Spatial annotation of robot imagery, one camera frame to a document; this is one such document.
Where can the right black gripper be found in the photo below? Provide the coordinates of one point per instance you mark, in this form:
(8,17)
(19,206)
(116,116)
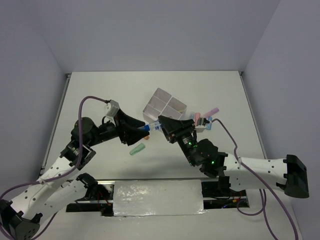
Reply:
(170,126)

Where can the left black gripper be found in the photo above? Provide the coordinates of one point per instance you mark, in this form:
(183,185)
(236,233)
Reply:
(128,134)

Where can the blue white glue tube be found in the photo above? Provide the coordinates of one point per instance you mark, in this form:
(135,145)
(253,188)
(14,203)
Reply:
(152,126)

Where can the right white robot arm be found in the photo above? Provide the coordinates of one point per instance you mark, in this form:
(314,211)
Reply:
(235,173)

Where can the green highlighter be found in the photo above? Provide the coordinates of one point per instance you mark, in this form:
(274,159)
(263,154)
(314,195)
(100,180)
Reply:
(137,149)

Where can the white compartment organizer box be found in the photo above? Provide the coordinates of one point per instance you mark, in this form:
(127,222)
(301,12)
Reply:
(163,103)

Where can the light blue highlighter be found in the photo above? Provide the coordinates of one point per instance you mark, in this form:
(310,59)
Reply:
(191,115)

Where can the pink highlighter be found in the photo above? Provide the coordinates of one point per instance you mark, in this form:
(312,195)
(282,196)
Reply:
(196,118)

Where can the blue usb-like highlighter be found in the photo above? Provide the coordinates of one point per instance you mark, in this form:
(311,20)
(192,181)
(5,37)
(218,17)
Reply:
(209,124)

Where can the purple highlighter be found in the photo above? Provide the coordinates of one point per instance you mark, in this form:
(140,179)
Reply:
(211,112)

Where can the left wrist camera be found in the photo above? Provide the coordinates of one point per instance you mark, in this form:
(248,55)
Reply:
(111,109)

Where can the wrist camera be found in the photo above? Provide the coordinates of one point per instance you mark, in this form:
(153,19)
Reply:
(201,127)
(111,109)

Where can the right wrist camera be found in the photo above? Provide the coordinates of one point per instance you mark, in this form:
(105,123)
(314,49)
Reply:
(201,127)

